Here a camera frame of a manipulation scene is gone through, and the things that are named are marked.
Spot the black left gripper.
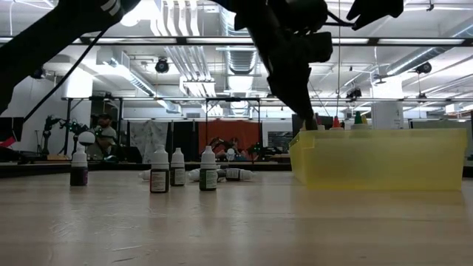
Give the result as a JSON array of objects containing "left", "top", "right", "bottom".
[{"left": 266, "top": 61, "right": 319, "bottom": 131}]

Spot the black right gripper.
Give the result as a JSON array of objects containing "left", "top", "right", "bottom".
[{"left": 346, "top": 0, "right": 404, "bottom": 32}]

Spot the large green dye bottle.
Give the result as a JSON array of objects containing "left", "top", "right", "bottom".
[{"left": 350, "top": 110, "right": 367, "bottom": 131}]

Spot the yellow translucent plastic bin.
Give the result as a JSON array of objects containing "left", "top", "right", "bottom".
[{"left": 288, "top": 128, "right": 469, "bottom": 192}]

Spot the dark chalkboard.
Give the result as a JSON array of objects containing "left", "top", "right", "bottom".
[{"left": 268, "top": 131, "right": 293, "bottom": 149}]

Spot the person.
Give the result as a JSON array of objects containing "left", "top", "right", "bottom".
[
  {"left": 212, "top": 136, "right": 252, "bottom": 163},
  {"left": 90, "top": 112, "right": 119, "bottom": 160}
]

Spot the white building column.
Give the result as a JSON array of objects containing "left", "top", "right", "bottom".
[
  {"left": 61, "top": 72, "right": 94, "bottom": 100},
  {"left": 370, "top": 79, "right": 405, "bottom": 130}
]

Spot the small dark green dye bottle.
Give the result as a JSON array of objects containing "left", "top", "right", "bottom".
[{"left": 199, "top": 145, "right": 218, "bottom": 192}]

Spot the white patterned hanging cloth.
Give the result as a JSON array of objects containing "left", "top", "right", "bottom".
[{"left": 129, "top": 120, "right": 170, "bottom": 164}]

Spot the small brown dye bottle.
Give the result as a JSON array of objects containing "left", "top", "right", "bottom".
[{"left": 149, "top": 144, "right": 171, "bottom": 194}]

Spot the white round lamp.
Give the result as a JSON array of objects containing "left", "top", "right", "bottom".
[{"left": 78, "top": 131, "right": 96, "bottom": 146}]

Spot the small purple dye bottle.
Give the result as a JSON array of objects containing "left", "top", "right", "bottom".
[{"left": 69, "top": 146, "right": 89, "bottom": 187}]

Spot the black monitor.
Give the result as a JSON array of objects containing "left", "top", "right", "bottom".
[{"left": 0, "top": 117, "right": 24, "bottom": 143}]

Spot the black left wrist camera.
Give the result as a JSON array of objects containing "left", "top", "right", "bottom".
[{"left": 295, "top": 31, "right": 334, "bottom": 64}]

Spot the orange partition wall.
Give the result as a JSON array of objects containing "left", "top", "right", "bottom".
[{"left": 197, "top": 120, "right": 262, "bottom": 156}]

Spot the silver round ventilation duct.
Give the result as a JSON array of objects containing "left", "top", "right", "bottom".
[{"left": 217, "top": 7, "right": 270, "bottom": 77}]

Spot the black overhead frame bar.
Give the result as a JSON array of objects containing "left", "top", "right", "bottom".
[{"left": 0, "top": 35, "right": 473, "bottom": 48}]

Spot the black table edge rail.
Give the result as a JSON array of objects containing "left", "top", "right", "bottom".
[{"left": 0, "top": 160, "right": 473, "bottom": 179}]

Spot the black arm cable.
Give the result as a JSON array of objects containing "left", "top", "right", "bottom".
[{"left": 22, "top": 29, "right": 108, "bottom": 122}]

